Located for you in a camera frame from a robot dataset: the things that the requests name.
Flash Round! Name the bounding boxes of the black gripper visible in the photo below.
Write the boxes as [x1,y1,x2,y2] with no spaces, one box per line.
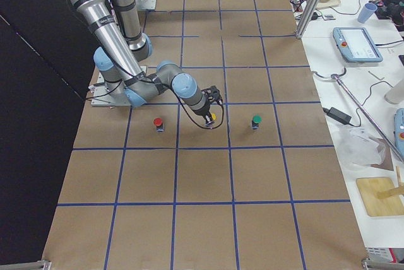
[199,105,214,125]

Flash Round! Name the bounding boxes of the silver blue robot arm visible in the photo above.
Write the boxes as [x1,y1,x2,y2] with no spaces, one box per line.
[70,0,216,126]

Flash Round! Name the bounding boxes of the red push button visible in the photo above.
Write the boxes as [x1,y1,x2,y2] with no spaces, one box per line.
[153,117,165,132]

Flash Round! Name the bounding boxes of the green push button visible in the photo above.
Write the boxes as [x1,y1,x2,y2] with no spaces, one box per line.
[251,115,262,130]

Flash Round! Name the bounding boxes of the brown paper table cover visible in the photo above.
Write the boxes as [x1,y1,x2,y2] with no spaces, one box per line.
[43,0,365,269]

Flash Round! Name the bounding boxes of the black power adapter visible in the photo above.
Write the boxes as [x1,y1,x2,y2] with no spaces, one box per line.
[323,107,352,125]

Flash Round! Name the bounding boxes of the silver metal rod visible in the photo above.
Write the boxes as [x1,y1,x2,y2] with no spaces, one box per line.
[312,67,403,163]

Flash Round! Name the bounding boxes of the clear plastic bag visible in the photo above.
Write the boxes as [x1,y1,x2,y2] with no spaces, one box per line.
[335,127,393,171]

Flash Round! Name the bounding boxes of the blue teach pendant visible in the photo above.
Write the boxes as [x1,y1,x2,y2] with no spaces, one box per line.
[394,108,404,156]
[332,27,383,63]

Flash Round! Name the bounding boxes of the light blue plastic cup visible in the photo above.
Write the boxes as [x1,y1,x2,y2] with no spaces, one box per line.
[357,3,377,23]

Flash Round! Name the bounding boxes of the wooden cutting board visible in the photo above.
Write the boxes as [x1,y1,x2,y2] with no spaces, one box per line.
[356,177,403,217]

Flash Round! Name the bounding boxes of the black red controller device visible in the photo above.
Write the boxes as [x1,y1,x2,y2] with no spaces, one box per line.
[375,0,403,26]

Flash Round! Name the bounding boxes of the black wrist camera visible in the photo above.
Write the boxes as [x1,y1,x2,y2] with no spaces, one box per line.
[202,85,223,105]

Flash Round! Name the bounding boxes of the aluminium frame post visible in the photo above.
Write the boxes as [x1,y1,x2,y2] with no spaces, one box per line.
[295,0,335,40]

